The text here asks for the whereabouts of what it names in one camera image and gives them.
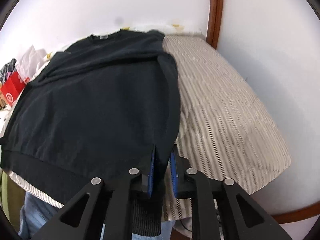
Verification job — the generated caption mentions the red paper shopping bag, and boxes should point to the red paper shopping bag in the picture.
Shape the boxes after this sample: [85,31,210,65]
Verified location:
[1,72,30,106]

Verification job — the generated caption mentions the green blanket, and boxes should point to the green blanket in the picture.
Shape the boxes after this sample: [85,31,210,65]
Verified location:
[1,171,25,232]

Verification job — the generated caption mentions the black sweatshirt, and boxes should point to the black sweatshirt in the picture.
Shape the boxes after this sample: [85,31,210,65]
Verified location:
[1,30,181,237]

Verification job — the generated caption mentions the white plastic shopping bag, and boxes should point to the white plastic shopping bag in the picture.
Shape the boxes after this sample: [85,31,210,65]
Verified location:
[15,46,51,83]

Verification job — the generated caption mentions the striped quilted mattress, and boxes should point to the striped quilted mattress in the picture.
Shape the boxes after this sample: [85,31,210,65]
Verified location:
[0,35,293,222]

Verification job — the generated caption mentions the blue jeans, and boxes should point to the blue jeans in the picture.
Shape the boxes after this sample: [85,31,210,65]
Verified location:
[18,193,175,239]

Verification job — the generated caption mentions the brown wooden door frame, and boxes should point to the brown wooden door frame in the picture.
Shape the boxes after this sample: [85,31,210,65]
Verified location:
[206,0,223,49]

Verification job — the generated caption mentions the plaid dark garment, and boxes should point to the plaid dark garment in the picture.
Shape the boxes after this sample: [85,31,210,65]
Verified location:
[0,58,17,84]

